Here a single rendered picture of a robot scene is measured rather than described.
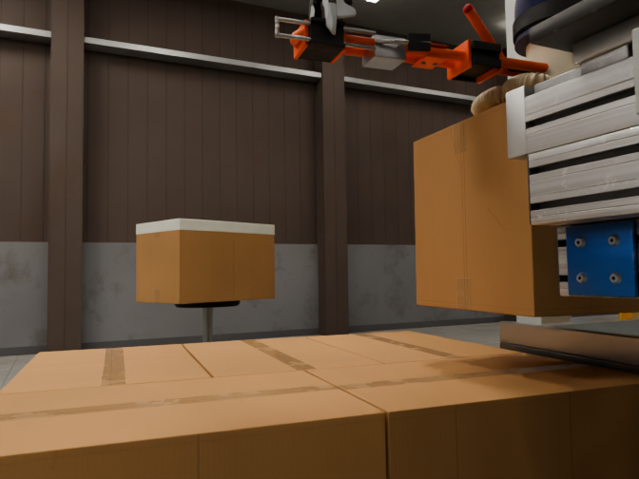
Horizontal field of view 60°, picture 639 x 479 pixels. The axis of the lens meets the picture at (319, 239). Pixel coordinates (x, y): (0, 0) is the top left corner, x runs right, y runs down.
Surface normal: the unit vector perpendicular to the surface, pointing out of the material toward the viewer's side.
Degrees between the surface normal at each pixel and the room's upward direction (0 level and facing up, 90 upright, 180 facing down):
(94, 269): 90
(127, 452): 90
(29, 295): 90
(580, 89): 90
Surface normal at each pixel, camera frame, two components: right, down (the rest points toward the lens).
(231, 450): 0.34, -0.06
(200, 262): 0.73, -0.05
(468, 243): -0.94, -0.01
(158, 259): -0.68, -0.04
